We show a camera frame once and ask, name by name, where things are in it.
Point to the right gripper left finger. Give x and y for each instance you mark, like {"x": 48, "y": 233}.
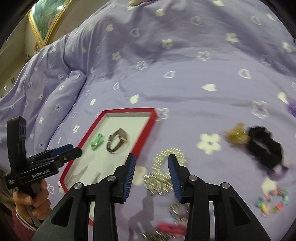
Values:
{"x": 69, "y": 220}

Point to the purple flower hair clip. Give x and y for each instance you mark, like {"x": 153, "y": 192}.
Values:
{"x": 291, "y": 106}

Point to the red shallow box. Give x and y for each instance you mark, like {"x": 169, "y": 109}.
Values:
{"x": 96, "y": 162}

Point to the black scrunchie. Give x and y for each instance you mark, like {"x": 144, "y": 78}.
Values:
{"x": 264, "y": 148}

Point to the purple floral duvet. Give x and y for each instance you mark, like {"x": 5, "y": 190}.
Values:
{"x": 204, "y": 66}

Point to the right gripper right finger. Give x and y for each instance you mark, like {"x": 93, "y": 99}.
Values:
{"x": 233, "y": 219}

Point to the left hand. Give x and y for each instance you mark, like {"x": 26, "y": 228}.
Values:
{"x": 40, "y": 202}

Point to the amber bear hair claw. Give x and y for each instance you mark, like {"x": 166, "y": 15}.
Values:
{"x": 237, "y": 135}

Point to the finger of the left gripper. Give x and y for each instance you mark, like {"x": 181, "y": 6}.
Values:
{"x": 50, "y": 153}
{"x": 59, "y": 160}

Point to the pink hair clip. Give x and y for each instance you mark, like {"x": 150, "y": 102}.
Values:
{"x": 170, "y": 229}

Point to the gold framed picture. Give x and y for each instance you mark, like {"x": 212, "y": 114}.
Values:
{"x": 45, "y": 17}

